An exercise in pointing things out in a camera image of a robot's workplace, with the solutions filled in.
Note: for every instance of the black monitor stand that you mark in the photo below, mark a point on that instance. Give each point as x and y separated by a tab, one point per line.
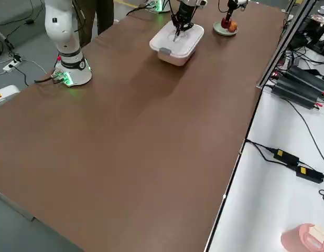
319	44

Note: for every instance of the red and yellow apple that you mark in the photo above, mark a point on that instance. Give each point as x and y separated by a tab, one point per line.
233	27

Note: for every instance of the aluminium frame post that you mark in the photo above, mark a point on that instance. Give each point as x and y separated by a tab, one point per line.
285	44
289	8

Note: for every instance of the white power strip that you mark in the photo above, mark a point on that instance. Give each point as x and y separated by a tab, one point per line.
12	66

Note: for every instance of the pink storage box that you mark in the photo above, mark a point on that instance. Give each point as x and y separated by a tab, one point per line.
177	61

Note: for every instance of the green plate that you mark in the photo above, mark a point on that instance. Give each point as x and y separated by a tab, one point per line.
218	31

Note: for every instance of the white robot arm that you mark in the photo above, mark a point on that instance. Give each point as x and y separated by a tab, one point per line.
61	29
165	5

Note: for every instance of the black adapter with yellow label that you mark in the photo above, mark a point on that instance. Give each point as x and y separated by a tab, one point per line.
286	156
310	174

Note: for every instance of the white cabinet with yellow label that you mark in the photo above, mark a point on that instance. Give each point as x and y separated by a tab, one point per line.
7	95

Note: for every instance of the pink round container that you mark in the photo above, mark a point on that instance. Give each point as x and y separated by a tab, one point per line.
293	239

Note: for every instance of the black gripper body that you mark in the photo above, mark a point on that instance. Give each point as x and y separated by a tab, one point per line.
185	14
232	5

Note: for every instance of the bowl of snacks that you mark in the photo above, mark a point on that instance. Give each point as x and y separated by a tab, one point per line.
318	19

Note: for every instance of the black finned power supply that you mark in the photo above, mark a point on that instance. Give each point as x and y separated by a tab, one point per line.
308	78
295	93

